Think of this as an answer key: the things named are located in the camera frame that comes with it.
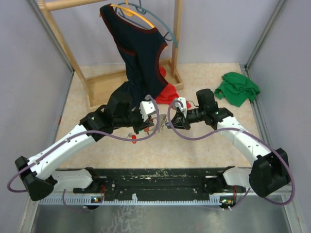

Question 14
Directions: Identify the yellow hanger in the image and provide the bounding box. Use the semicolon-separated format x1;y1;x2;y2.
100;2;168;52

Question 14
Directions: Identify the green cloth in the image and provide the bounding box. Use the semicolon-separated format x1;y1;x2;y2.
214;72;260;107

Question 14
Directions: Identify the wooden clothes rack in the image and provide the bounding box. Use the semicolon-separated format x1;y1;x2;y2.
37;0;184;111

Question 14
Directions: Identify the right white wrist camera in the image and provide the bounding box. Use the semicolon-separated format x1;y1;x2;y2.
173;97;188;117

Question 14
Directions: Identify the teal hanger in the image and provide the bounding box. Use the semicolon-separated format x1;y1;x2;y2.
112;0;178;48

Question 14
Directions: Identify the white toothed cable duct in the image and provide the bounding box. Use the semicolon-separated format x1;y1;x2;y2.
38;196;224;207

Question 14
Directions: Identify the red cloth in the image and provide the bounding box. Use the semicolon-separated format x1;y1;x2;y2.
155;66;191;109

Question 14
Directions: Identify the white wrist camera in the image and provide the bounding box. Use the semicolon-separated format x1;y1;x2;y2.
173;97;188;117
139;101;156;122

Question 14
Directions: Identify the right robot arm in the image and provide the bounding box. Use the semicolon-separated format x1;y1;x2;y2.
168;89;292;198

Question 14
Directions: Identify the metal key holder red handle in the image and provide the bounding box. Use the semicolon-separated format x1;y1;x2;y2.
143;114;168;134

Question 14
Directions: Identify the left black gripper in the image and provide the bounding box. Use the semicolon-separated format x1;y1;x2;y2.
114;103;155;134

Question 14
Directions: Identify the dark navy shirt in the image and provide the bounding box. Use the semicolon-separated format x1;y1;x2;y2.
100;4;168;108

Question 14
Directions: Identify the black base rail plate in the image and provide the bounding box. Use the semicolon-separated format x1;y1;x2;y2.
73;167;246;201

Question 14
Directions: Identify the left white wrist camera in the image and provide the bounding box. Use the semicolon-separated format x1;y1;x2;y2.
139;101;156;122

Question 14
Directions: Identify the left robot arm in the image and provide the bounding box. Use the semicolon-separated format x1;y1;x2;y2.
15;92;159;201

